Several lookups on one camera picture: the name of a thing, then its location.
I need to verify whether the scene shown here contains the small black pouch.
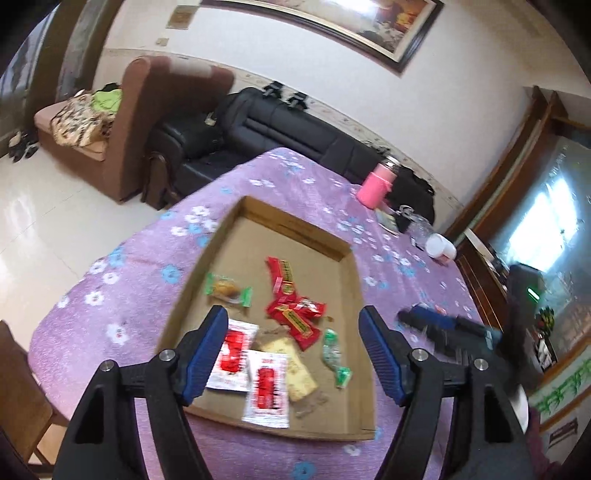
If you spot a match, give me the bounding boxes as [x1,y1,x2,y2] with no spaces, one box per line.
[393,205,414,233]

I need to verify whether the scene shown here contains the white plastic jar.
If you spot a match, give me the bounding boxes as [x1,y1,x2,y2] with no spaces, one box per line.
[425,233,457,265]

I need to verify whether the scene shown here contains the beige cracker packet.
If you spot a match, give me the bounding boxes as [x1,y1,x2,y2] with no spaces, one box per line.
[260,337,318,403]

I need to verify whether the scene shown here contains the clear glass cup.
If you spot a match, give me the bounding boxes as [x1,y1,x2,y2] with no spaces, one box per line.
[407,213,435,250]

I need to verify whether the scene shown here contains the wooden cabinet with mirror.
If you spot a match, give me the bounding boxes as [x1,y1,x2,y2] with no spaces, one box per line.
[445,86,590,430]

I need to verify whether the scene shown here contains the black leather sofa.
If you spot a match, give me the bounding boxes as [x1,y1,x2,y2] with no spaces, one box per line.
[141,87,391,210]

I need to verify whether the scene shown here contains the green orange pastry packet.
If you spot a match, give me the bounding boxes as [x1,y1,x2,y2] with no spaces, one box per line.
[204,273,252,308]

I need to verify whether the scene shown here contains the shallow cardboard tray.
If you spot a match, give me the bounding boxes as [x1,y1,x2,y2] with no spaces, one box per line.
[156,196,376,441]

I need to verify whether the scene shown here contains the purple floral tablecloth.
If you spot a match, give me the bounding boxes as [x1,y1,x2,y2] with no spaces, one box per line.
[27,146,486,480]

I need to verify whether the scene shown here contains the patterned clothes pile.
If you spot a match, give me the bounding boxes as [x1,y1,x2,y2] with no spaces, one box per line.
[50,83,123,147]

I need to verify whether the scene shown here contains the long red snack packet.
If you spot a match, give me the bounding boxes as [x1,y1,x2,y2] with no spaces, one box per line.
[266,257,297,302]

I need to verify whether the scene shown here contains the red white snack packet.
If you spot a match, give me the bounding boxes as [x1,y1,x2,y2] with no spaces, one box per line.
[206,319,259,393]

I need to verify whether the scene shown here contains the green clear candy packet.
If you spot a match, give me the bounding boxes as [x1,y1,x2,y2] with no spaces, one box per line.
[322,328,353,389]

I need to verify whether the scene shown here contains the white red sachet packet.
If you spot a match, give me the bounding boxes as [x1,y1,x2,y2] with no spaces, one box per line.
[242,350,290,429]

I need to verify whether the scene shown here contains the framed wall painting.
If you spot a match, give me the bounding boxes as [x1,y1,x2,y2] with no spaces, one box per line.
[200,0,445,74]

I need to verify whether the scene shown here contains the brown fabric armchair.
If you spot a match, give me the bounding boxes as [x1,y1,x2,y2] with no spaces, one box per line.
[34,56,235,203]

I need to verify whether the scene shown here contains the red snack bar packet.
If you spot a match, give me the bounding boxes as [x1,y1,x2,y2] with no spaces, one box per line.
[266,302,321,351]

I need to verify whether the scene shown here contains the small red candy packet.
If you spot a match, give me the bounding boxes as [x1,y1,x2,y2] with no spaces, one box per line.
[290,297,327,322]

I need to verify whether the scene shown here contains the small booklet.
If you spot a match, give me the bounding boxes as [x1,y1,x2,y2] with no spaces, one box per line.
[375,209,399,235]

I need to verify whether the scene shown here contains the black shoes on floor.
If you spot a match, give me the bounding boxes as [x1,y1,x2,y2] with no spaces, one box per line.
[8,131,38,163]

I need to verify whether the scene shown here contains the pink sleeved thermos bottle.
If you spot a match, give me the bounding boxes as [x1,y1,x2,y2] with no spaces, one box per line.
[356,156,400,209]

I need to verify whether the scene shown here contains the wooden chair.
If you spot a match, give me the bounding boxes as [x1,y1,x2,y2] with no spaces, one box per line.
[1,320,68,478]

